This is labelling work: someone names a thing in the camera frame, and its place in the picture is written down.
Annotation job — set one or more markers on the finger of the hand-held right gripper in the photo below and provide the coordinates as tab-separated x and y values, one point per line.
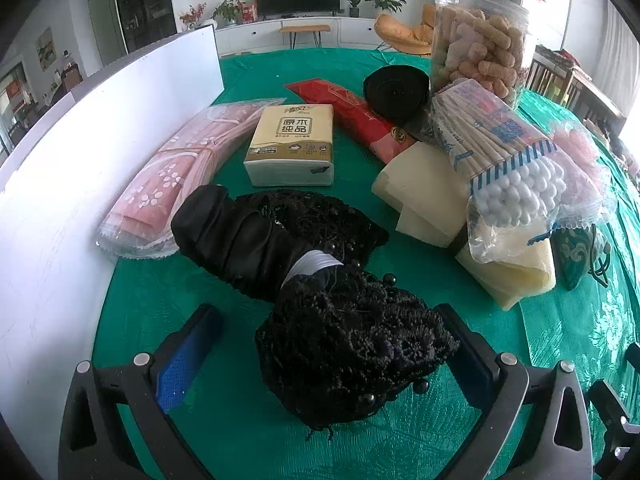
612	410

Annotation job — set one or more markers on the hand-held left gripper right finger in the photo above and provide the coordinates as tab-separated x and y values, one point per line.
472	362

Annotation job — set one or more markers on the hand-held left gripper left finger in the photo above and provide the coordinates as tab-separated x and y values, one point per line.
184	362

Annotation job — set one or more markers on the black lace folding umbrella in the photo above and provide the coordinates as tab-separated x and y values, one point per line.
345	350

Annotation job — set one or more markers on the pale yellow cloth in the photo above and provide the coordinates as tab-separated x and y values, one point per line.
425	190

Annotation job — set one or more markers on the green patterned pouch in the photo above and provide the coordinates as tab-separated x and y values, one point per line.
575	255

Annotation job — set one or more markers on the pink floral packet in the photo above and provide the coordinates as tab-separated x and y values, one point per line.
170	180

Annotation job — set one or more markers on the white board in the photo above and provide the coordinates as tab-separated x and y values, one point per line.
50	210

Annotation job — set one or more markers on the cotton swabs bag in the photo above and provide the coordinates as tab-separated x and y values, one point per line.
500	160

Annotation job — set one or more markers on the pink mesh bath pouf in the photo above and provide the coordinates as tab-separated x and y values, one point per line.
580	160

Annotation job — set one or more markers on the green tablecloth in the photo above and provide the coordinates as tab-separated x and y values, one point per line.
350	165

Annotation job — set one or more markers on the yellow tissue pack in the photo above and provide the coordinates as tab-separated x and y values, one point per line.
290	155

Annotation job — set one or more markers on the red plastic packet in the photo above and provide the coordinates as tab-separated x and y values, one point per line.
350	110

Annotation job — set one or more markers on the black garbage bag roll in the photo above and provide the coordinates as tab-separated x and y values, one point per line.
395	92

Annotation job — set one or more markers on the wooden chair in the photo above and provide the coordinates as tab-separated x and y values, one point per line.
565	80

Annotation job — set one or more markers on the clear snack jar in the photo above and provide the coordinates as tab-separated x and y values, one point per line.
475	50

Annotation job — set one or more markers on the white television cabinet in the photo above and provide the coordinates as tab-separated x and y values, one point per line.
250	35

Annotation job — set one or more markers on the orange lounge chair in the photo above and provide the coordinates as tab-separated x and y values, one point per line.
400	35

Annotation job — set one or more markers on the white door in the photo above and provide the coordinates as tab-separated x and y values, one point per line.
105	30

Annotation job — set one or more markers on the red flower plant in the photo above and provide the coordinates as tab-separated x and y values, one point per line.
192	16

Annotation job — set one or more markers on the green potted plant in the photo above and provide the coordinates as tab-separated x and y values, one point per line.
227	11

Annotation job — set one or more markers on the wooden bench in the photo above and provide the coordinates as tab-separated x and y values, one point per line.
305	29

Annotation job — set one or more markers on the red gift box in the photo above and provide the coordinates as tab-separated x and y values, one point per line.
249	12

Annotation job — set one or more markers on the dark display cabinet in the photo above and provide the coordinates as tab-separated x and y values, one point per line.
145	5

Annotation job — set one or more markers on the large leafy potted plant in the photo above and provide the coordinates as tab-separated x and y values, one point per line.
385	0

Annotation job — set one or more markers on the small potted plant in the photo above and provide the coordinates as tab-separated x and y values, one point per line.
354	6

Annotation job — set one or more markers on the framed wall painting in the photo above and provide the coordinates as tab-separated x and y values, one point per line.
45	49

